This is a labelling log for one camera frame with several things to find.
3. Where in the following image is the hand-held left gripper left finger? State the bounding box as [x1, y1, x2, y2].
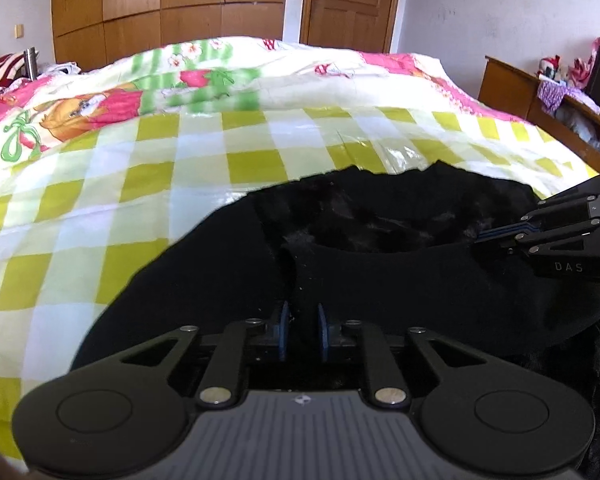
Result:
[120, 301, 291, 408]

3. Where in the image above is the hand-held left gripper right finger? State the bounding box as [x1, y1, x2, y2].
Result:
[316, 303, 486, 408]

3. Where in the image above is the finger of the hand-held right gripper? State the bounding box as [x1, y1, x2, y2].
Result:
[472, 217, 600, 261]
[521, 174, 600, 231]

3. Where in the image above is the black fleece garment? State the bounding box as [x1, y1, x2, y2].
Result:
[72, 160, 600, 480]

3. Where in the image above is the purple cloth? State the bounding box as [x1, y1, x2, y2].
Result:
[537, 80, 582, 114]

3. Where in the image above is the checked cartoon print blanket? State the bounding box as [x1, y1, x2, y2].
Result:
[0, 35, 600, 461]

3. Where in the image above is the wooden door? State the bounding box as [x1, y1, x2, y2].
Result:
[300, 0, 406, 54]

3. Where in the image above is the wooden wardrobe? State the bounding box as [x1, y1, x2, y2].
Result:
[50, 0, 289, 73]

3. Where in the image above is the red white striped cloth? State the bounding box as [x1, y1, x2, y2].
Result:
[0, 52, 31, 92]

